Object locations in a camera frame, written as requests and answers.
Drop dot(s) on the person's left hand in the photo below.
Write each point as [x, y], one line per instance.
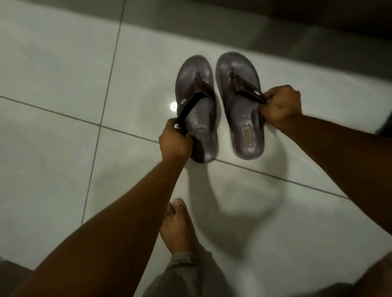
[174, 142]

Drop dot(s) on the person's right hand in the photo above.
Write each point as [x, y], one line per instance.
[283, 105]

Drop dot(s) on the person's left fingers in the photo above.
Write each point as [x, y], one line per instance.
[183, 130]

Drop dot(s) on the person's right thumb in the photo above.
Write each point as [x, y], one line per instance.
[264, 110]

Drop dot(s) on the dark brown flip-flop sandal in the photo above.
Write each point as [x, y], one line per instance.
[197, 107]
[242, 104]

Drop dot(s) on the person's left forearm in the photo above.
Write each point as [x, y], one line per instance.
[101, 235]

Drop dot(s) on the person's right forearm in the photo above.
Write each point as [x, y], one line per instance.
[346, 156]

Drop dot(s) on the person's bare foot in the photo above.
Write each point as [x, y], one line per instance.
[176, 226]

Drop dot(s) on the person's grey trouser leg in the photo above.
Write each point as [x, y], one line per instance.
[188, 275]

